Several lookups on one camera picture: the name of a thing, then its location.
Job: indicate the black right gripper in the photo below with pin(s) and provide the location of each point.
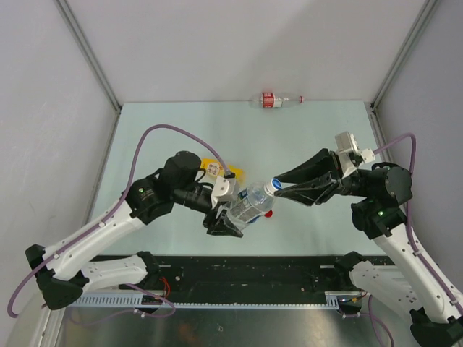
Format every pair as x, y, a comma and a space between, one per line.
324, 164

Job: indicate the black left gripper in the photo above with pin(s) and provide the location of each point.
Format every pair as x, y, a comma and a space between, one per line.
223, 225

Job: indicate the blue-label clear drink bottle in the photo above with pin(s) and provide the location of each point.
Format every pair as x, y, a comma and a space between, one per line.
251, 203

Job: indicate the blue white bottle cap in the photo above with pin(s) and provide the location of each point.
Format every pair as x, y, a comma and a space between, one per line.
276, 184

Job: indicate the clear red-label water bottle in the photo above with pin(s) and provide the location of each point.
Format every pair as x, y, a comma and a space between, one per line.
271, 100

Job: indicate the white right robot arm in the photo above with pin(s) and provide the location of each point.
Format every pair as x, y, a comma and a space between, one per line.
418, 291

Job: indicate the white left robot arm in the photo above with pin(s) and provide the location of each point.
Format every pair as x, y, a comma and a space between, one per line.
68, 269

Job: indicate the yellow juice bottle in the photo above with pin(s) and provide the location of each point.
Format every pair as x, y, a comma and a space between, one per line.
213, 169

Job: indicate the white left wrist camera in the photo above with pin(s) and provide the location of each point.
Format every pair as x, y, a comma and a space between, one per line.
225, 189

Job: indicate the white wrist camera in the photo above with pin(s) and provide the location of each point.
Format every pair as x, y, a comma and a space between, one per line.
350, 156
225, 189

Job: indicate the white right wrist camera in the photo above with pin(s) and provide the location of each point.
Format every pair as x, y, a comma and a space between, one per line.
350, 156

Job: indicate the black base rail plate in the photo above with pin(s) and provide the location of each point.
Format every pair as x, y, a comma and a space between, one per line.
256, 278

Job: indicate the grey slotted cable duct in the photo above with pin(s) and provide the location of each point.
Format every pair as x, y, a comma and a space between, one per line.
139, 300

